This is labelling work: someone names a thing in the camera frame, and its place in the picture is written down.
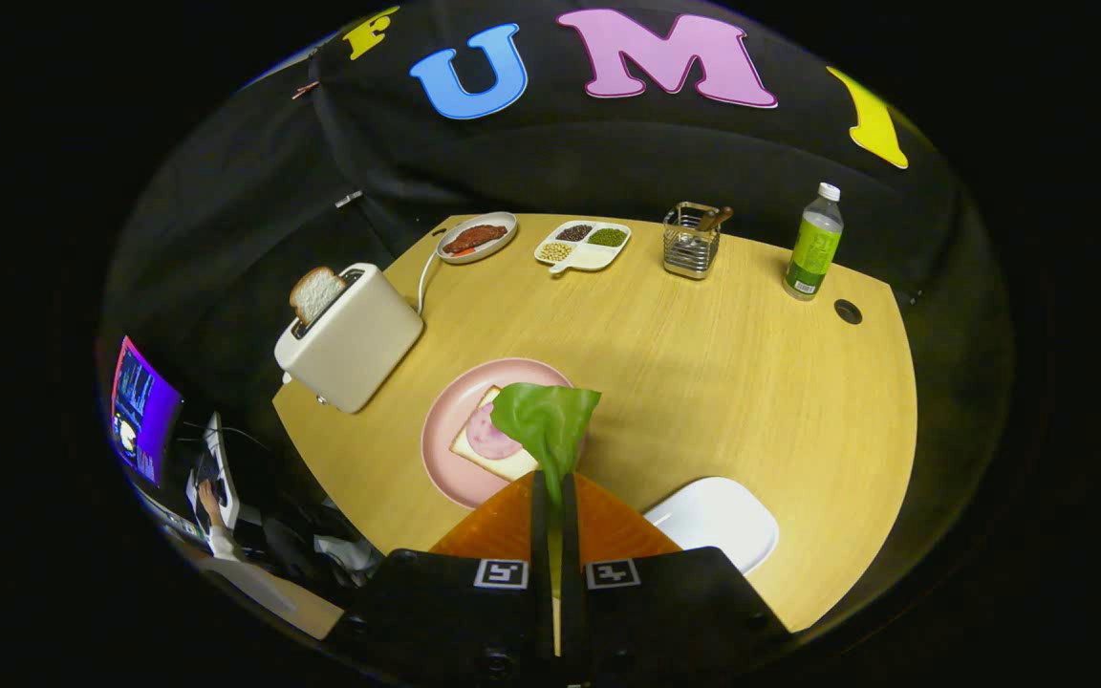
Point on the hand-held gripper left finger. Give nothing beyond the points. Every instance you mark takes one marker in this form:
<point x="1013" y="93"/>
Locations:
<point x="539" y="535"/>

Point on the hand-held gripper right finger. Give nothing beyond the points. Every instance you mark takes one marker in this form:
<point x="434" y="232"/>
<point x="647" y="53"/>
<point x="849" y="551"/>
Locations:
<point x="570" y="545"/>

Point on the green lettuce leaf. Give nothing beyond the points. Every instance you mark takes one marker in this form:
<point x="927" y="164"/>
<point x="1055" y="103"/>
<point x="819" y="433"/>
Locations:
<point x="546" y="425"/>

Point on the toasted bread slice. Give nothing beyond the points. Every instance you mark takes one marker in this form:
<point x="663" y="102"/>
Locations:
<point x="316" y="294"/>

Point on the white bread slice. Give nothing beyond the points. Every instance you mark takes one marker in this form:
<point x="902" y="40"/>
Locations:
<point x="512" y="466"/>

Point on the pink ham slice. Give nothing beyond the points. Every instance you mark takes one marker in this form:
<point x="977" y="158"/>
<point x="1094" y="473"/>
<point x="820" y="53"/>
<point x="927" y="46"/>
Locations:
<point x="485" y="435"/>

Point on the pink round plate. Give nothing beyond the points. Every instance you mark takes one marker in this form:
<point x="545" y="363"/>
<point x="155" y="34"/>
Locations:
<point x="445" y="420"/>

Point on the white square plate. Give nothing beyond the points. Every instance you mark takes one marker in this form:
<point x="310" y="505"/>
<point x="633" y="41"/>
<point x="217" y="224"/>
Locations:
<point x="718" y="521"/>

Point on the light wooden side desk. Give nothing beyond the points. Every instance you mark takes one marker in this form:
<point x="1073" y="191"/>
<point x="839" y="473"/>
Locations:
<point x="292" y="602"/>

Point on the white toaster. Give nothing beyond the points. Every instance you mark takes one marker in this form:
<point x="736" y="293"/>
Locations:
<point x="355" y="344"/>

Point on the yellow beans pile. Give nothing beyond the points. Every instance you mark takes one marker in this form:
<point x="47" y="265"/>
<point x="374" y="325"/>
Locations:
<point x="556" y="251"/>

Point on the white divided tray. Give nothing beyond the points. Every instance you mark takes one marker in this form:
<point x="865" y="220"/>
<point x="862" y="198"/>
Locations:
<point x="598" y="256"/>

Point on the brown beans pile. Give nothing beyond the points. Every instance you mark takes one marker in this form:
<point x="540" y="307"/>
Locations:
<point x="574" y="232"/>

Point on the red meat piece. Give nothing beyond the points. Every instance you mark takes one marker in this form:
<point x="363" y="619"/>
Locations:
<point x="476" y="236"/>

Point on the green beans pile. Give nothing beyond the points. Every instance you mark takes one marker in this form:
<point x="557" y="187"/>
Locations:
<point x="608" y="237"/>

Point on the grey round plate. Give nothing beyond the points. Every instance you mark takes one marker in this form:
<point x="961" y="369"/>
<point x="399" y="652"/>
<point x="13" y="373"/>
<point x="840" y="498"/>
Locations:
<point x="503" y="222"/>

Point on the white flat device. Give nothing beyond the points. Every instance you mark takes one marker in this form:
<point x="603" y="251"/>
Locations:
<point x="223" y="459"/>

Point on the green label drink bottle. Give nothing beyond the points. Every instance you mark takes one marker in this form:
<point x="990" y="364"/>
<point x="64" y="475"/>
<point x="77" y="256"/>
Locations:
<point x="813" y="248"/>

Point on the white cloth tag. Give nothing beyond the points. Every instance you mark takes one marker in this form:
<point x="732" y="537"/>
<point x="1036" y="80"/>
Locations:
<point x="349" y="199"/>

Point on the black backdrop cloth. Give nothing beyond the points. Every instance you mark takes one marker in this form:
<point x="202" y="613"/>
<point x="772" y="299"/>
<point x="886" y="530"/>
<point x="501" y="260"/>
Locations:
<point x="608" y="153"/>

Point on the computer monitor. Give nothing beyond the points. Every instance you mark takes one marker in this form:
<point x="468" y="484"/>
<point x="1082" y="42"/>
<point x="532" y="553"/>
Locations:
<point x="144" y="411"/>

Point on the pink cloth clip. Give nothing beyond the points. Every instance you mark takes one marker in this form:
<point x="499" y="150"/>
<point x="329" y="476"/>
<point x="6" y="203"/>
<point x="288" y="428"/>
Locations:
<point x="304" y="90"/>

